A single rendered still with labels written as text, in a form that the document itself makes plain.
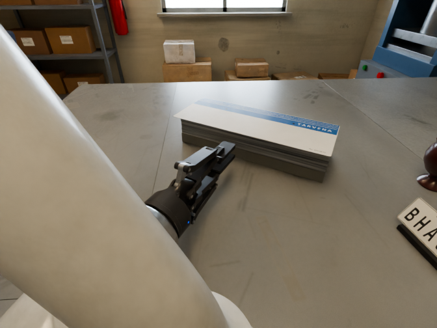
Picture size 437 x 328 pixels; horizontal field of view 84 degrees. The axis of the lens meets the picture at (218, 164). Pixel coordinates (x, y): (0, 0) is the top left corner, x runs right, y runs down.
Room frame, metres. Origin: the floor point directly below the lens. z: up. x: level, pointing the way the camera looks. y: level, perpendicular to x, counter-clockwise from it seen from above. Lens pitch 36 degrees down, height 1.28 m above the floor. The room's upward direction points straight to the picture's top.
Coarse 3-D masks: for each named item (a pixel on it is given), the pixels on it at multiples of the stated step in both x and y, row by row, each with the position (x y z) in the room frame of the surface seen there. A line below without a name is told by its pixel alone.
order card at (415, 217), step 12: (420, 204) 0.32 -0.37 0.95; (408, 216) 0.31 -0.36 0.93; (420, 216) 0.30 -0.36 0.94; (432, 216) 0.29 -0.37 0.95; (408, 228) 0.29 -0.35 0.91; (420, 228) 0.28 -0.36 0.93; (432, 228) 0.27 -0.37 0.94; (420, 240) 0.27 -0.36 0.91; (432, 240) 0.26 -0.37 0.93; (432, 252) 0.24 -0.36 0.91
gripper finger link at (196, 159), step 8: (200, 152) 0.36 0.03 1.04; (208, 152) 0.36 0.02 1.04; (216, 152) 0.37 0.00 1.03; (184, 160) 0.32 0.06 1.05; (192, 160) 0.33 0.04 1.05; (200, 160) 0.33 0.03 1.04; (208, 160) 0.35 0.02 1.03; (176, 168) 0.30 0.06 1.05; (184, 168) 0.29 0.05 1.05; (192, 168) 0.30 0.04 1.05
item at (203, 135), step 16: (272, 112) 0.63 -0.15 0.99; (192, 128) 0.61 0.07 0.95; (208, 128) 0.59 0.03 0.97; (208, 144) 0.58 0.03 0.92; (240, 144) 0.54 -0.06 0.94; (256, 144) 0.52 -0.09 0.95; (272, 144) 0.50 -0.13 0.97; (256, 160) 0.52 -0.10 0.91; (272, 160) 0.50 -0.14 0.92; (288, 160) 0.48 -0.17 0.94; (304, 160) 0.46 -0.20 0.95; (320, 160) 0.45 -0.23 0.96; (304, 176) 0.46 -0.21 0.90; (320, 176) 0.44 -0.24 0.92
